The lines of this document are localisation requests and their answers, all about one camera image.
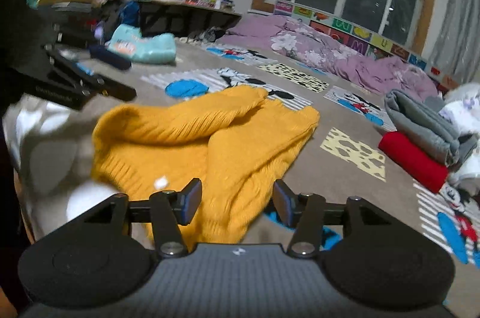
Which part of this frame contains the low dark cluttered table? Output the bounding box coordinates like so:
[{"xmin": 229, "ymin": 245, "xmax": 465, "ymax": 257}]
[{"xmin": 136, "ymin": 0, "xmax": 242, "ymax": 37}]

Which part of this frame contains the colourful alphabet foam border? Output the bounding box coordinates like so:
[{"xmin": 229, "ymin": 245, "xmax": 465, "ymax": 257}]
[{"xmin": 273, "ymin": 0, "xmax": 459, "ymax": 91}]

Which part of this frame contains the white floral folded bedding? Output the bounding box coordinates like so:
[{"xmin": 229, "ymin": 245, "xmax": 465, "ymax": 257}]
[{"xmin": 439, "ymin": 83, "xmax": 479, "ymax": 196}]

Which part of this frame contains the purple floral quilt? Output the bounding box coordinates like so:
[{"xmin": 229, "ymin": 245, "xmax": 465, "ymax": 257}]
[{"xmin": 217, "ymin": 13, "xmax": 438, "ymax": 101}]

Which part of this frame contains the yellow knitted sweater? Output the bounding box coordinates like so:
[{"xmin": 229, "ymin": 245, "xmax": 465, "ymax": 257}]
[{"xmin": 91, "ymin": 85, "xmax": 320, "ymax": 247}]

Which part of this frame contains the grey folded garment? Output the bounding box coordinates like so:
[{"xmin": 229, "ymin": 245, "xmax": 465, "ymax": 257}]
[{"xmin": 384, "ymin": 90, "xmax": 460, "ymax": 167}]

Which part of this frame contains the grey Mickey Mouse blanket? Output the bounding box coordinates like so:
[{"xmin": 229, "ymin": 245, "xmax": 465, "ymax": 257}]
[{"xmin": 1, "ymin": 36, "xmax": 480, "ymax": 318}]

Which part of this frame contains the red folded garment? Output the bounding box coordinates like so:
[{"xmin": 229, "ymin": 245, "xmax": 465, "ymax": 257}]
[{"xmin": 378, "ymin": 131, "xmax": 448, "ymax": 194}]

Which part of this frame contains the light blue cartoon bag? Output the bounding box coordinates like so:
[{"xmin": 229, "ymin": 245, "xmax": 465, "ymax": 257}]
[{"xmin": 106, "ymin": 24, "xmax": 176, "ymax": 65}]

